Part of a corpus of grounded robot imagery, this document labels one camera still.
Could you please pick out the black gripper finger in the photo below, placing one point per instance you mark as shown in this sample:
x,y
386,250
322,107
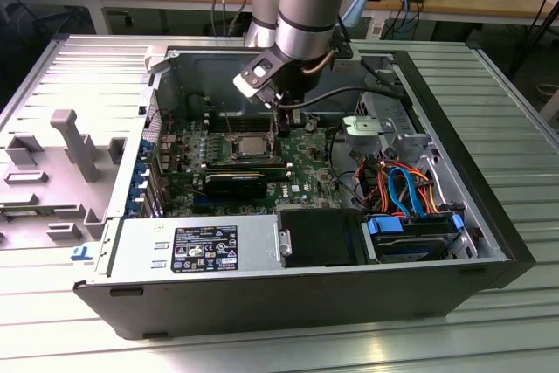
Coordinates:
x,y
286,126

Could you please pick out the silver CPU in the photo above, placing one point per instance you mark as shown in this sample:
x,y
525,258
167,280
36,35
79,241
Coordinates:
x,y
251,147

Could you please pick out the thin metal locking lever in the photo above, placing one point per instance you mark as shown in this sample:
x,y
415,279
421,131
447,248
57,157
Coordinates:
x,y
229,127

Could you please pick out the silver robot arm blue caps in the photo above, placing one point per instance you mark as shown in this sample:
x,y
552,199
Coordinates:
x,y
305,6

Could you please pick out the black RAM slot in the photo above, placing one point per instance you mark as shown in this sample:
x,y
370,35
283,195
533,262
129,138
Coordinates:
x,y
249,126
275,171
249,113
249,117
249,122
244,163
244,167

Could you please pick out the CPU socket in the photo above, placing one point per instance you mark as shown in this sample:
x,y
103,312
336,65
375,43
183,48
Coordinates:
x,y
232,150

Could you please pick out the black bay cover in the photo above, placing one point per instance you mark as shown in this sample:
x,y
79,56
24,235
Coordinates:
x,y
319,237

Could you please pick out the blue slot clip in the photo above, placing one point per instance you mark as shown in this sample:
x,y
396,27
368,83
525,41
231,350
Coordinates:
x,y
140,170
134,208
146,148
140,183

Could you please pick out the green motherboard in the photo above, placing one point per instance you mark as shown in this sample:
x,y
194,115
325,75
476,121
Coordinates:
x,y
305,163

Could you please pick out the black graphics card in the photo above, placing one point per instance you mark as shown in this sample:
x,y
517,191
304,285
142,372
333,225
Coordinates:
x,y
236,187

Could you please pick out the silver drive cage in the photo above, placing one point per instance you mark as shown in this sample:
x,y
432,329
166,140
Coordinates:
x,y
388,102

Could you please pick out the silver latch plate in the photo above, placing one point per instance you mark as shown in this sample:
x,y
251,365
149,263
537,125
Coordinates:
x,y
285,242

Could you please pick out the hard disk in blue carrier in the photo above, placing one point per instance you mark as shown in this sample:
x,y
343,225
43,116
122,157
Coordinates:
x,y
384,225

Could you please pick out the black power supply label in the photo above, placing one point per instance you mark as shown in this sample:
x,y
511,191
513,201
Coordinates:
x,y
205,248

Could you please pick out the black PC case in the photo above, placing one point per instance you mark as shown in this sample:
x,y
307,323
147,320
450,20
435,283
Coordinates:
x,y
262,303

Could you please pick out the silver power supply unit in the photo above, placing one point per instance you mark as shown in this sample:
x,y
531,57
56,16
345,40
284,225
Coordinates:
x,y
140,246

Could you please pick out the grey parts rack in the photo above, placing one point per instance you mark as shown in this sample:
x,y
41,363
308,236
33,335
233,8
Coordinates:
x,y
57,172

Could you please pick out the green RAM stick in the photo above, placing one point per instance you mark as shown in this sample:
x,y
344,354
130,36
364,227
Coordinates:
x,y
22,213

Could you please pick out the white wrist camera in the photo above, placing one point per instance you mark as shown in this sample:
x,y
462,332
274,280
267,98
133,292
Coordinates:
x,y
246,84

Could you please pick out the silver metal bracket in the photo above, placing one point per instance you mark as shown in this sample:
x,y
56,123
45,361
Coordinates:
x,y
362,127

